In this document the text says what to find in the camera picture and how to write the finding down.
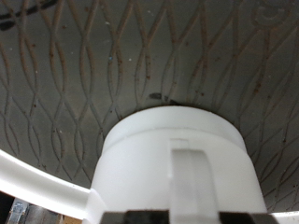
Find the white two-tier turntable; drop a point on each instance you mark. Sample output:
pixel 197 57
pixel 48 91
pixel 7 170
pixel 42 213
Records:
pixel 93 77

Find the white mug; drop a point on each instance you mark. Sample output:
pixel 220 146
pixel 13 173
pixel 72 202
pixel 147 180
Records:
pixel 140 161

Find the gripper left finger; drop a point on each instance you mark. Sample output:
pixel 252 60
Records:
pixel 140 218

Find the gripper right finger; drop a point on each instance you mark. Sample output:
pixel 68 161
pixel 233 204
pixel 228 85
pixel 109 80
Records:
pixel 246 219

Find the grey metal frame bar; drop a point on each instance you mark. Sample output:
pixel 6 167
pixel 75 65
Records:
pixel 28 214

